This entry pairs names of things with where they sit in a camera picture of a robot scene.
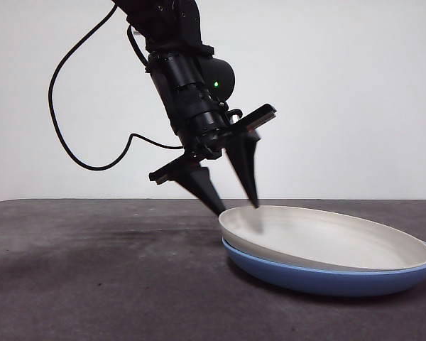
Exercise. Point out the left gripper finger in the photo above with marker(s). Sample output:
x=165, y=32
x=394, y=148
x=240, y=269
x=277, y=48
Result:
x=202, y=188
x=245, y=163

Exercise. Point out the white round plate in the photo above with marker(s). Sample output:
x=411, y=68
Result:
x=323, y=238

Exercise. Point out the blue round plate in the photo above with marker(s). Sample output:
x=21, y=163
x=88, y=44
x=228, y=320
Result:
x=323, y=284

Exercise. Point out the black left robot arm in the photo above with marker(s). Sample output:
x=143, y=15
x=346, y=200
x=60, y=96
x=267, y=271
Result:
x=177, y=71

